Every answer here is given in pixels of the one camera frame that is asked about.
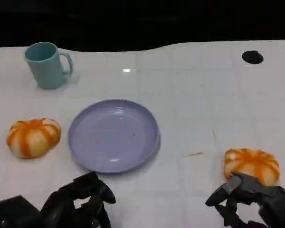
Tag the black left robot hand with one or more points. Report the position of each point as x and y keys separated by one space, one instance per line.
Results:
x=61 y=204

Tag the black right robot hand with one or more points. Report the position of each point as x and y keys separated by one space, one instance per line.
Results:
x=275 y=202

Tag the orange and white bread roll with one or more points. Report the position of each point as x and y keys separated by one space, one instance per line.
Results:
x=33 y=139
x=251 y=161

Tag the lilac plate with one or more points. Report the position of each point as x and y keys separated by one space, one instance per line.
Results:
x=114 y=140

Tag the pale green mug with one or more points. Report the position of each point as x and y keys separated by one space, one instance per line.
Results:
x=47 y=71

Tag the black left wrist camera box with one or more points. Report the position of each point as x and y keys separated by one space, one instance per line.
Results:
x=14 y=211

